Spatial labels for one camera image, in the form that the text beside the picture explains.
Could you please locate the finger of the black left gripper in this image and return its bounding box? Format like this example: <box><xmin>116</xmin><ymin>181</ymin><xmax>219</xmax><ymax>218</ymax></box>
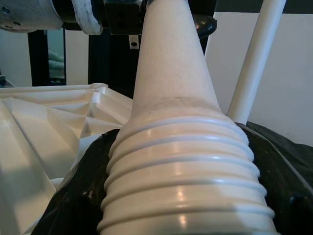
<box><xmin>194</xmin><ymin>14</ymin><xmax>218</xmax><ymax>39</ymax></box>

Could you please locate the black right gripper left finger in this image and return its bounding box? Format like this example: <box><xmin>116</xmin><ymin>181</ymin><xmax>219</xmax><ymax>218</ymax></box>
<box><xmin>30</xmin><ymin>129</ymin><xmax>123</xmax><ymax>235</ymax></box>

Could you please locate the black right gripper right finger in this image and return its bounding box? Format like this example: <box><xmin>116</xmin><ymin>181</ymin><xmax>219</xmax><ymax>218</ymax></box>
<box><xmin>234</xmin><ymin>122</ymin><xmax>313</xmax><ymax>235</ymax></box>

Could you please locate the white plastic table leg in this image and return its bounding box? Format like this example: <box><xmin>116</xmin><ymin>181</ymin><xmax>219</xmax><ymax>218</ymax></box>
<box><xmin>226</xmin><ymin>0</ymin><xmax>287</xmax><ymax>125</ymax></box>
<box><xmin>96</xmin><ymin>0</ymin><xmax>282</xmax><ymax>235</ymax></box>

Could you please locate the white plastic table top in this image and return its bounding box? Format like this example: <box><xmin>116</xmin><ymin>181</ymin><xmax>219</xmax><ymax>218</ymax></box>
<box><xmin>0</xmin><ymin>83</ymin><xmax>134</xmax><ymax>235</ymax></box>

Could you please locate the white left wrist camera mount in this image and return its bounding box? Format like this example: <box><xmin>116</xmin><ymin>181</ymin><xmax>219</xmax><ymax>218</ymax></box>
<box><xmin>70</xmin><ymin>0</ymin><xmax>103</xmax><ymax>35</ymax></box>

